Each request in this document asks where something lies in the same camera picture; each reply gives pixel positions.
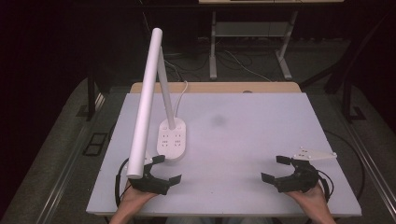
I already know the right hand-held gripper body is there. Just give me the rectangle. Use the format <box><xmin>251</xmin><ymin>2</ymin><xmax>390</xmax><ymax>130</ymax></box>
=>
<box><xmin>275</xmin><ymin>147</ymin><xmax>338</xmax><ymax>194</ymax></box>

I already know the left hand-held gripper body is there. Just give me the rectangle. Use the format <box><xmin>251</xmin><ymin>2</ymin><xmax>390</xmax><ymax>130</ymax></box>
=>
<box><xmin>127</xmin><ymin>150</ymin><xmax>172</xmax><ymax>196</ymax></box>

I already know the white desk lamp with socket base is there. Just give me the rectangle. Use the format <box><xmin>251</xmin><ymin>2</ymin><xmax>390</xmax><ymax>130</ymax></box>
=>
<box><xmin>125</xmin><ymin>27</ymin><xmax>188</xmax><ymax>181</ymax></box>

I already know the person's right hand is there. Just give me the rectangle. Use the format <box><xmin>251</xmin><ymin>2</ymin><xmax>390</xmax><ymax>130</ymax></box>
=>
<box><xmin>286</xmin><ymin>183</ymin><xmax>329</xmax><ymax>213</ymax></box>

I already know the person's left hand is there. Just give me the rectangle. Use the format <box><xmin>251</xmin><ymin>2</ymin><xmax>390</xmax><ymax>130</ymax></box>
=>
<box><xmin>120</xmin><ymin>183</ymin><xmax>158</xmax><ymax>214</ymax></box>

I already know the black tripod stand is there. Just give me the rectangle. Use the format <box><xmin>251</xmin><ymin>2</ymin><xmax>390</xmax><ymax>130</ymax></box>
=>
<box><xmin>300</xmin><ymin>12</ymin><xmax>368</xmax><ymax>124</ymax></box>

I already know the black stand leg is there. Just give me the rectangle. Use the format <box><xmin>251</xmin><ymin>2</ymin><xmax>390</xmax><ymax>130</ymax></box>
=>
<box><xmin>76</xmin><ymin>71</ymin><xmax>106</xmax><ymax>122</ymax></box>

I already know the wooden table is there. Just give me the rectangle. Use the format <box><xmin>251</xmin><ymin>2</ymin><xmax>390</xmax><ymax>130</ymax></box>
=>
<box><xmin>129</xmin><ymin>81</ymin><xmax>303</xmax><ymax>94</ymax></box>

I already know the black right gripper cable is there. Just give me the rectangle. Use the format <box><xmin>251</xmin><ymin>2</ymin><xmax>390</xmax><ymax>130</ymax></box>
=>
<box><xmin>316</xmin><ymin>169</ymin><xmax>334</xmax><ymax>203</ymax></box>

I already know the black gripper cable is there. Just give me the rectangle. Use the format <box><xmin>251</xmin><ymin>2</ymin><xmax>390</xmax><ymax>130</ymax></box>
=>
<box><xmin>316</xmin><ymin>169</ymin><xmax>334</xmax><ymax>203</ymax></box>
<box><xmin>114</xmin><ymin>158</ymin><xmax>131</xmax><ymax>208</ymax></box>

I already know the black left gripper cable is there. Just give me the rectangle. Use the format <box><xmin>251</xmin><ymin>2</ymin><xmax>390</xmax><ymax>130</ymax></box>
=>
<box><xmin>114</xmin><ymin>158</ymin><xmax>131</xmax><ymax>208</ymax></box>

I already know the white lamp power cable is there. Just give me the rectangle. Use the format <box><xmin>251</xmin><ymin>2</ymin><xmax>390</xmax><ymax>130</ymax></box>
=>
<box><xmin>173</xmin><ymin>79</ymin><xmax>190</xmax><ymax>119</ymax></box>

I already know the black cable on floor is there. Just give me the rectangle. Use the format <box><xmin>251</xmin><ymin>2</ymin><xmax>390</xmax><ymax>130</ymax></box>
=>
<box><xmin>323</xmin><ymin>130</ymin><xmax>366</xmax><ymax>202</ymax></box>

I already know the black floor frame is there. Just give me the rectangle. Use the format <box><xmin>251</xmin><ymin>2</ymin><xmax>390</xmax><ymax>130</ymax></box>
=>
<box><xmin>82</xmin><ymin>133</ymin><xmax>109</xmax><ymax>157</ymax></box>

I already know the metal floor rail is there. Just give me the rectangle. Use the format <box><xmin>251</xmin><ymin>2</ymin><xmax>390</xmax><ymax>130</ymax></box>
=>
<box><xmin>36</xmin><ymin>92</ymin><xmax>106</xmax><ymax>224</ymax></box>
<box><xmin>345</xmin><ymin>120</ymin><xmax>396</xmax><ymax>216</ymax></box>

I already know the white cable on floor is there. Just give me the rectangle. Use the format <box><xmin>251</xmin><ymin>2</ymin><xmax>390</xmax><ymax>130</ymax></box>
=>
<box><xmin>223</xmin><ymin>49</ymin><xmax>274</xmax><ymax>82</ymax></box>

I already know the grey metal stand frame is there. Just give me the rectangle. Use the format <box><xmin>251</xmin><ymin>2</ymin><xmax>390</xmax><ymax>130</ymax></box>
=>
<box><xmin>208</xmin><ymin>10</ymin><xmax>299</xmax><ymax>81</ymax></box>

